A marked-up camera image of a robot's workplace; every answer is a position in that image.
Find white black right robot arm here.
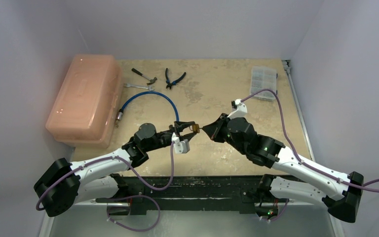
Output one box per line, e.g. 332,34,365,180
202,114,364,223

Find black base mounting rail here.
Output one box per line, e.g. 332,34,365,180
95,174,294,215

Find blue cable lock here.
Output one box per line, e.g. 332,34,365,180
116,91,181,123

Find pink translucent storage bin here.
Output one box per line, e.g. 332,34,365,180
45,54,123,149

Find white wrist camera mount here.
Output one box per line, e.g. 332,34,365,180
172,135,190,154
227,99,247,119

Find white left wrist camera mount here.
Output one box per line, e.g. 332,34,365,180
172,135,190,154

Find black claw hammer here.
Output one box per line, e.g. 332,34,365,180
131,68,157,85

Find silver open-end wrench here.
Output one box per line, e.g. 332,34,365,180
124,83,154,91

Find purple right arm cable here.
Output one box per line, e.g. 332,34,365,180
240,89,379,194

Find brass padlock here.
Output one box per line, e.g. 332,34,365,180
191,124,200,133

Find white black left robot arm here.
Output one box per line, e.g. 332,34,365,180
34,121,200,217

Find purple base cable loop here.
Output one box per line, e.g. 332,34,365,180
106,193,163,233

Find clear plastic organizer box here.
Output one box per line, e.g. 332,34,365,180
250,66,278,94

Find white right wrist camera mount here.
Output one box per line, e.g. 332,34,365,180
227,99,247,119

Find blue handled pliers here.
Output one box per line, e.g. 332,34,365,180
164,68,187,90

